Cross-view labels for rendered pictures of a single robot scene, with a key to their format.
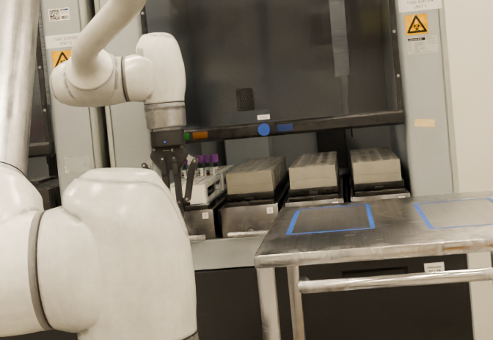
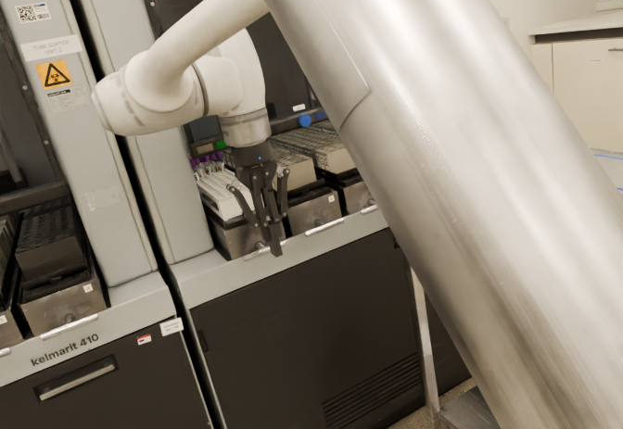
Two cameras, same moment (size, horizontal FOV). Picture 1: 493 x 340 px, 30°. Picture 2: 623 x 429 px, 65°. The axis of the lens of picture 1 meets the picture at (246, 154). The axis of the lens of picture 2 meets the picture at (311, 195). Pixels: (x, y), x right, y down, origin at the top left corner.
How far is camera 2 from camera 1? 1.32 m
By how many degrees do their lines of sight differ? 33
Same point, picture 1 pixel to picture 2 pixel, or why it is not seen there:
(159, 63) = (244, 63)
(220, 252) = (292, 250)
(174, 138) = (268, 151)
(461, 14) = not seen: hidden behind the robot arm
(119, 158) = (153, 181)
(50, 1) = not seen: outside the picture
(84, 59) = (180, 69)
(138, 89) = (222, 99)
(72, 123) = (86, 151)
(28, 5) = not seen: outside the picture
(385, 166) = not seen: hidden behind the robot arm
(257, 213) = (320, 204)
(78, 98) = (148, 125)
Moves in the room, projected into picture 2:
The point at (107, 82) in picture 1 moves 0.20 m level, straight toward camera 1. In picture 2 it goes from (190, 97) to (262, 94)
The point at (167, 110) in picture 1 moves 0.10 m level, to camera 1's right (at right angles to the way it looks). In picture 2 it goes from (259, 120) to (305, 107)
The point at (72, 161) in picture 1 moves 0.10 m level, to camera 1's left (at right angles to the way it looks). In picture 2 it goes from (96, 196) to (44, 213)
